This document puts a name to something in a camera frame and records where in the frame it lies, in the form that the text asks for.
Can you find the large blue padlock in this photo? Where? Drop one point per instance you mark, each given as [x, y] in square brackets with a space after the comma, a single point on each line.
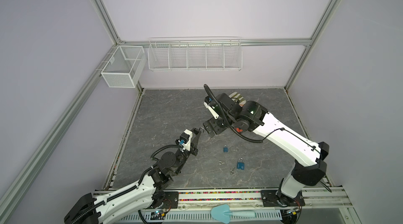
[240, 164]

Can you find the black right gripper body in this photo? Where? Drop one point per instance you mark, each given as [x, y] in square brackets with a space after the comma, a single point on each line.
[218, 125]

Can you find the white wire shelf basket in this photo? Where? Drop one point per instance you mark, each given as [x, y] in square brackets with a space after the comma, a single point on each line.
[195, 54]

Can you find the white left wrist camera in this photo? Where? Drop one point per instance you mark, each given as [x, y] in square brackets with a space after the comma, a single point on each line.
[185, 140]

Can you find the white mesh box basket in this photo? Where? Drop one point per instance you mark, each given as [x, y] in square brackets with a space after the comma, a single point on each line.
[124, 67]

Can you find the teal trowel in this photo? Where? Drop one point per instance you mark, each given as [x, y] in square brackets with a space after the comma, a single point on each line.
[223, 213]

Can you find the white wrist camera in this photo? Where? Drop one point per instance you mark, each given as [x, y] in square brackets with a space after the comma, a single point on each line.
[209, 104]
[185, 140]

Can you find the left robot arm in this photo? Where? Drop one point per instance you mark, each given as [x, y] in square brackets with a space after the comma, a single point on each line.
[146, 192]

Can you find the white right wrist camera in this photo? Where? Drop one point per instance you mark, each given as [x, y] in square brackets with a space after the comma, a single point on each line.
[209, 104]

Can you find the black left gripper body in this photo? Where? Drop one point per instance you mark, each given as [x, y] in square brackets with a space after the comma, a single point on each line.
[193, 150]

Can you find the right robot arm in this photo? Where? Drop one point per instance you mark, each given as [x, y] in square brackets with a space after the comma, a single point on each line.
[253, 122]

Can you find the cream work glove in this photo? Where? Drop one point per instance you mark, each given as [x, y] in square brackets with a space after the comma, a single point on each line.
[238, 98]

